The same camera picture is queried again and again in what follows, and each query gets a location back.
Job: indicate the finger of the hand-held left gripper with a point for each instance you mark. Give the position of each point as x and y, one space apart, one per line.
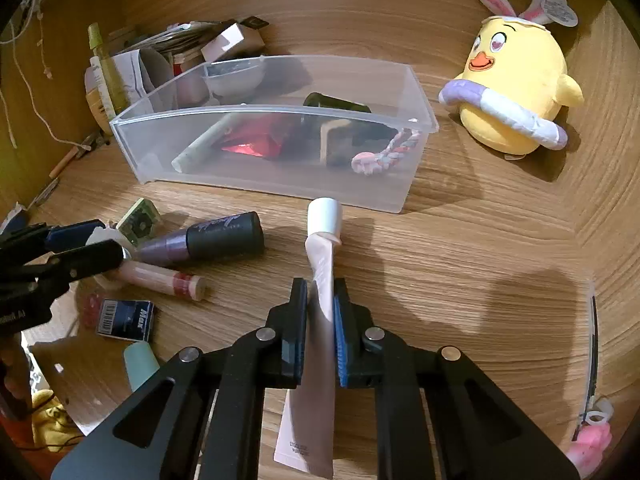
70 235
90 259

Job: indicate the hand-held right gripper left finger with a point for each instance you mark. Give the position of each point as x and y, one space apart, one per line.
300 330

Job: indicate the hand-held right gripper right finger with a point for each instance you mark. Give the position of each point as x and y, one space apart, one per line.
342 335

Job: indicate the small magenta glitter item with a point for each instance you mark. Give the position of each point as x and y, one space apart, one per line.
90 306

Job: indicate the small green box black dots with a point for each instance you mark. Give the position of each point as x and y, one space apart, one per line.
139 222

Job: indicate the blue staples box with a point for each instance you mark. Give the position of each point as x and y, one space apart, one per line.
125 317

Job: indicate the pale pink lip gloss tube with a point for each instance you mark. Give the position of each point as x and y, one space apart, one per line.
160 277

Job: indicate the pink tube with white cap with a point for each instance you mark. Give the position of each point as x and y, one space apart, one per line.
324 220

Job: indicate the teal tube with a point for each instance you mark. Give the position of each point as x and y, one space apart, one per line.
141 362

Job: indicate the purple tube with black cap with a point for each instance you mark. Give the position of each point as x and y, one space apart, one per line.
225 237

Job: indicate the pale green long tube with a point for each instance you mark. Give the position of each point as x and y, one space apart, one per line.
197 150

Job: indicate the clear plastic storage box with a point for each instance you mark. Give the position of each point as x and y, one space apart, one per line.
260 180

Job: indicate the red foil packet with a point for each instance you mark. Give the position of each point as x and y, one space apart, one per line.
250 147

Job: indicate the dark green bottle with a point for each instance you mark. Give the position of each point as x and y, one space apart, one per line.
332 102

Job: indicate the grey pen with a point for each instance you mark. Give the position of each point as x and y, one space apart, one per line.
45 192

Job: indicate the blue and white box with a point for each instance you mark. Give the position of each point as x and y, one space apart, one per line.
14 216

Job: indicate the wooden stick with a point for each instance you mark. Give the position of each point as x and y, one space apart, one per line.
67 161

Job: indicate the yellow cloth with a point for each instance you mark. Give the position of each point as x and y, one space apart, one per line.
52 422

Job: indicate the orange-yellow lotion bottle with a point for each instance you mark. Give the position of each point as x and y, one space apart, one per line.
99 110

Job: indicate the yellow-green spray bottle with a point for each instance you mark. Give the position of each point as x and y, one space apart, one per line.
112 80

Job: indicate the white tube with green print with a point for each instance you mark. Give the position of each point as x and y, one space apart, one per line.
94 76

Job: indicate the white folded papers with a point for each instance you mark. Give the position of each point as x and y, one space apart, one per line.
137 77

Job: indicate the stack of booklets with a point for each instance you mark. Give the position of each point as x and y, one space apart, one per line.
165 37

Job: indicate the small white carton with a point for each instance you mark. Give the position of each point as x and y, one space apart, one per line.
230 42

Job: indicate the yellow chick plush toy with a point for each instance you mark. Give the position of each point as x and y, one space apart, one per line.
515 70

